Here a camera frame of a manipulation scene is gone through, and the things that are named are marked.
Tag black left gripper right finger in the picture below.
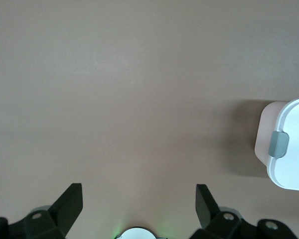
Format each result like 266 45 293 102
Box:
191 184 243 239

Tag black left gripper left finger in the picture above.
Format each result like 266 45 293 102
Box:
22 183 84 239

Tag grey lid latch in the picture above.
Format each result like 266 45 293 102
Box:
268 131 289 158

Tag white plastic box lid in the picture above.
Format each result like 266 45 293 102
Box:
267 97 299 192

